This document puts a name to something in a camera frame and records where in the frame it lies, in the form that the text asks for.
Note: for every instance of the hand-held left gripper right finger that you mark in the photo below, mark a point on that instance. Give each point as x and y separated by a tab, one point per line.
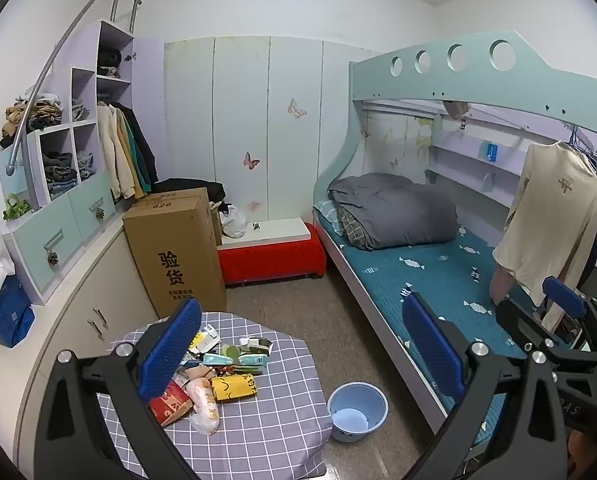
433	345

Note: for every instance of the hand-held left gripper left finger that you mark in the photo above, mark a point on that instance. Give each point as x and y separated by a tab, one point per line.
171	347

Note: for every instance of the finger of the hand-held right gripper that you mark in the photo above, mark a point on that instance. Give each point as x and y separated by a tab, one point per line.
518	317
563	294

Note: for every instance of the red white snack bag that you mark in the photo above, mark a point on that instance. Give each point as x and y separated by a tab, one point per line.
171	405

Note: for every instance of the yellow snack packet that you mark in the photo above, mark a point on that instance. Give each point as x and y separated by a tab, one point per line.
231	387

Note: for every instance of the white yellow small box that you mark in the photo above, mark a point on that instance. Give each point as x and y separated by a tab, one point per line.
204	340

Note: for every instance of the clear bag with orange print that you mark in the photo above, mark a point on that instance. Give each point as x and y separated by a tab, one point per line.
203	405

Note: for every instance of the teal tube packet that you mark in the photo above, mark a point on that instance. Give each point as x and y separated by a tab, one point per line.
238	360

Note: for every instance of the bed with teal cover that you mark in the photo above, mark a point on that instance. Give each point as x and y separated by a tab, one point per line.
428	270

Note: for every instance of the mint green packet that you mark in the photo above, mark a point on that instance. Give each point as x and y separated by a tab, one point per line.
251	369

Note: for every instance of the beige hanging shirt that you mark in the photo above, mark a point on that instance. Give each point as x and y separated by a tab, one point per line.
553	210

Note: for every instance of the large brown cardboard box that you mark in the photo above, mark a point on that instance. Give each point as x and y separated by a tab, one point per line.
178	260

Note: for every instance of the cream curved low cabinet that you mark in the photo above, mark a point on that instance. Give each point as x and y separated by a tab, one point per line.
78	300

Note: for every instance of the table with grey checkered cloth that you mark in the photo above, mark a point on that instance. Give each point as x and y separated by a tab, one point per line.
258	435

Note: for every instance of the pale teal small ornament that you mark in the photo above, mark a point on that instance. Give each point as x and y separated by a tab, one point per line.
490	181

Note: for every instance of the red bench with white top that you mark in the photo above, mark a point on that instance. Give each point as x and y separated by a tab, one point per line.
273	260

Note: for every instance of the grey folded quilt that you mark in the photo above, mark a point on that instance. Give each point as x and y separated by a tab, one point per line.
398	210

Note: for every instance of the crumpled white plastic bag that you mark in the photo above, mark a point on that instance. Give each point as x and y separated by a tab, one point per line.
233	222

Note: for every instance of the small blue box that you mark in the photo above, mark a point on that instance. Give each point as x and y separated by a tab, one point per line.
491	152

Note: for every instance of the black clothing heap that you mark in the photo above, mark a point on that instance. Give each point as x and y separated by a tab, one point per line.
188	185

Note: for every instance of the faded pink butterfly sticker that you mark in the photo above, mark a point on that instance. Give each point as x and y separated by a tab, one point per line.
256	206

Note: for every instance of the teal striped pillow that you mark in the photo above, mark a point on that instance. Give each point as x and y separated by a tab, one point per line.
328	215

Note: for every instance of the blue shopping bag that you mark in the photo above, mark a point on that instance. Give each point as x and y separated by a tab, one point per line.
3	315

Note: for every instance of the lilac bedside shelf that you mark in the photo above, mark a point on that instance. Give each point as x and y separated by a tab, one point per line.
458	152

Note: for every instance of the green hanging garment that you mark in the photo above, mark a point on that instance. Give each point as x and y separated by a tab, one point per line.
141	165

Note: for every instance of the small folded denim stack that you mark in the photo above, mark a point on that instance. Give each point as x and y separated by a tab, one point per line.
85	167

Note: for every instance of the cream hanging jacket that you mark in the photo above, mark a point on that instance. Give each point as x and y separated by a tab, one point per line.
111	155

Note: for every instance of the black hanging coat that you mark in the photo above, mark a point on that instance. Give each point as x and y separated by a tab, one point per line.
146	145

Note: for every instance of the stack of folded jeans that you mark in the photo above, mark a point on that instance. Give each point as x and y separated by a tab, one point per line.
61	175

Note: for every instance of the green artificial plant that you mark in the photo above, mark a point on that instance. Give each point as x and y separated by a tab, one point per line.
16	207

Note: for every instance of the brown hanging cloth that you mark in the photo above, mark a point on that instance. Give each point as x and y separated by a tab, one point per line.
456	108

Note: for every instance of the lilac open shelf unit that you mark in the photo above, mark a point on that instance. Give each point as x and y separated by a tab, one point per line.
11	165

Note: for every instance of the grey folded clothes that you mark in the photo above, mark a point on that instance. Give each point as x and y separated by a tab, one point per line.
80	110

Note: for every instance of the brown folded clothes pile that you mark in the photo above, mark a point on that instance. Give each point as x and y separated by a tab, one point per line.
28	120

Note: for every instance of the lilac white shelf cabinet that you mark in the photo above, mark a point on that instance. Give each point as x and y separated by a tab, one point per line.
83	85

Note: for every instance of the dark folded clothes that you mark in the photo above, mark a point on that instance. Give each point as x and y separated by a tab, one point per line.
109	62

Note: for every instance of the pink butterfly wall sticker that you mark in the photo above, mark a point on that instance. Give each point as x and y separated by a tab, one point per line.
251	161

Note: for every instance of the teal white bunk bed frame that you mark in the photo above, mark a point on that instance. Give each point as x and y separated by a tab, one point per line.
478	80

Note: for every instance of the beige butterfly wall sticker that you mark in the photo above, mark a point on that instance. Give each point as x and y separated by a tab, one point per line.
297	109

